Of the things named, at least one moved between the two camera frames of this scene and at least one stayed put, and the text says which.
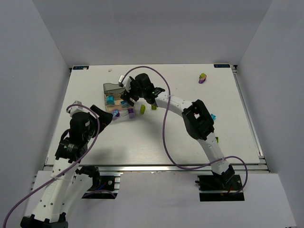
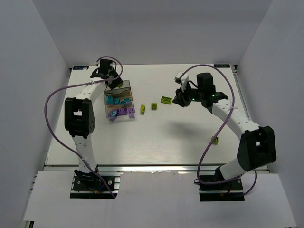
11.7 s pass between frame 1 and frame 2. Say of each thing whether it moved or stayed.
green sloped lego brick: stayed
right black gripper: moved
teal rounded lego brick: stayed
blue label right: stayed
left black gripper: moved
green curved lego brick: stayed
